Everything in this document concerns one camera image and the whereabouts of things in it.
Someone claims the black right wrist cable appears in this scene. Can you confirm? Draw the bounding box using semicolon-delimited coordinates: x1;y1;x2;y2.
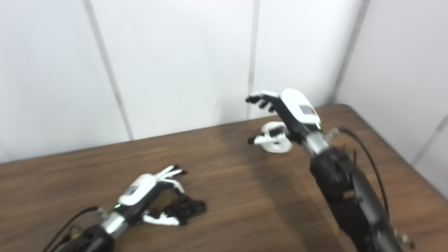
327;128;391;219

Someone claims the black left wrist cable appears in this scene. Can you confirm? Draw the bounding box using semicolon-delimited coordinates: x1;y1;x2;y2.
42;206;103;252

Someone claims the black and white left hand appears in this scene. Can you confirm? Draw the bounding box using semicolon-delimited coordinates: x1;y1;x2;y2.
114;164;188;226

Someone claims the black plastic holder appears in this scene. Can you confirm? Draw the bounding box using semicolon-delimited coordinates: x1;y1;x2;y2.
164;195;207;225

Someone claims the round white plastic piece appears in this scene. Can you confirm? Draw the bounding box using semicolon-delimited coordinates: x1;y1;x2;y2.
261;121;293;153

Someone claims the black and white right hand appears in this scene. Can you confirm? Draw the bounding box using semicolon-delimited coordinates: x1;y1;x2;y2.
245;88;322;146

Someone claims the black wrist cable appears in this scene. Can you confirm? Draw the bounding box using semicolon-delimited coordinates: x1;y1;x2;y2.
42;206;103;252
327;128;391;219

